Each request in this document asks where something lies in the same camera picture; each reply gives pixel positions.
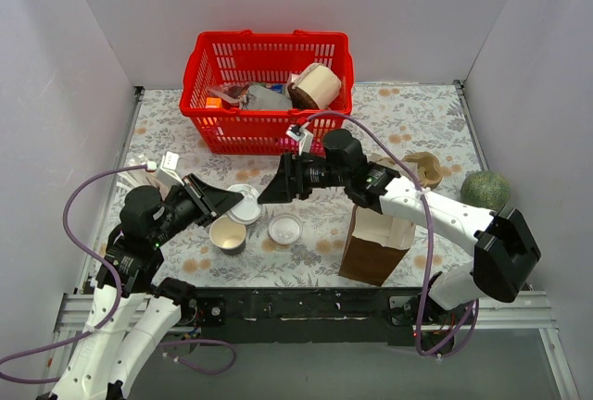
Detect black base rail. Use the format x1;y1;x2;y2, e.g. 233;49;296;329
59;284;552;345

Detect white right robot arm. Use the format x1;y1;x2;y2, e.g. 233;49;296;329
258;129;541;324

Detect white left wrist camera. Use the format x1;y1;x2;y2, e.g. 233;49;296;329
146;151;183;188

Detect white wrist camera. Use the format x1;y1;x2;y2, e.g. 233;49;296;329
285;121;314;156
146;151;183;188

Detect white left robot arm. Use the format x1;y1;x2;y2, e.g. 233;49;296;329
44;174;244;399

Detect grey crumpled pouch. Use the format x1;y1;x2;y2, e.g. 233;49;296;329
243;84;293;111

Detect pink cup of straws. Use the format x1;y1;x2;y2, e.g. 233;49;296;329
117;154;165;196

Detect clear plastic snack packet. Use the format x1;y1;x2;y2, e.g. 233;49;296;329
208;85;249;108

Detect green melon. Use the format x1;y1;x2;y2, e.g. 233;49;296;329
461;170;511;211

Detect red plastic shopping basket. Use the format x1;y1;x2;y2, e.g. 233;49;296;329
180;30;354;156

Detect orange snack box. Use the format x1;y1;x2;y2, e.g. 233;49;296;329
205;96;223;109

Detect brown cardboard cup carrier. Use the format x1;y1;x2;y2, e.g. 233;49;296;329
403;152;443;190

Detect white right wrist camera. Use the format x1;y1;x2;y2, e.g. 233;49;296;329
285;121;314;156

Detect white plastic cup lid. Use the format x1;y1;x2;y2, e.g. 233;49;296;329
268;214;303;245

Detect black paper coffee cup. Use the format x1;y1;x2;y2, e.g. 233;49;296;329
209;216;246;256

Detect brown paper bag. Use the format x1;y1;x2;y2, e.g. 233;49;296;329
338;206;416;286

